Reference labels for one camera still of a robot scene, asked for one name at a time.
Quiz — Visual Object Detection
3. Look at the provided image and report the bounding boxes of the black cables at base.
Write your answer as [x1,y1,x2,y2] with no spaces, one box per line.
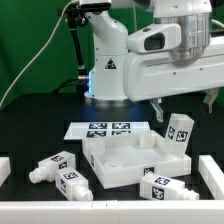
[51,77,90,95]

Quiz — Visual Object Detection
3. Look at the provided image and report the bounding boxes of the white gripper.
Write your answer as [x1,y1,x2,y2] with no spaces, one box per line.
[123,24,224,123]

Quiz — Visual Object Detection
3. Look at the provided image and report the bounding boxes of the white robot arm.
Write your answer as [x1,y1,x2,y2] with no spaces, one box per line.
[78,0,224,121]

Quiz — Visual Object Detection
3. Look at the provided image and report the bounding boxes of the grey camera cable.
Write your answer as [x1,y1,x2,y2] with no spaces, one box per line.
[0,0,81,109]

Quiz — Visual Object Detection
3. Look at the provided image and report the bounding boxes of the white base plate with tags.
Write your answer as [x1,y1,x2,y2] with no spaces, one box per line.
[64,121,150,140]

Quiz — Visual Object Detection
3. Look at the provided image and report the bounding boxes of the white front wall rail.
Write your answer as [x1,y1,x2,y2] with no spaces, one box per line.
[0,200,224,224]

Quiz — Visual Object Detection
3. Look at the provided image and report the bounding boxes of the white right wall rail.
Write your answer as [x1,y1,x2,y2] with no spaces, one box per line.
[198,155,224,200]

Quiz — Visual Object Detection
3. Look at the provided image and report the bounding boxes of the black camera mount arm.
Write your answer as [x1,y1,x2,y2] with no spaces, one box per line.
[65,3,88,80]

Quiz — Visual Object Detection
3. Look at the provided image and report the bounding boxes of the white wall rail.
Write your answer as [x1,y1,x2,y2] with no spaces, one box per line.
[0,200,224,224]
[198,155,224,200]

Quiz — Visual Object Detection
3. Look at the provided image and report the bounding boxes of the white left wall block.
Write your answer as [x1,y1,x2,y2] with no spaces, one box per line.
[0,157,11,187]

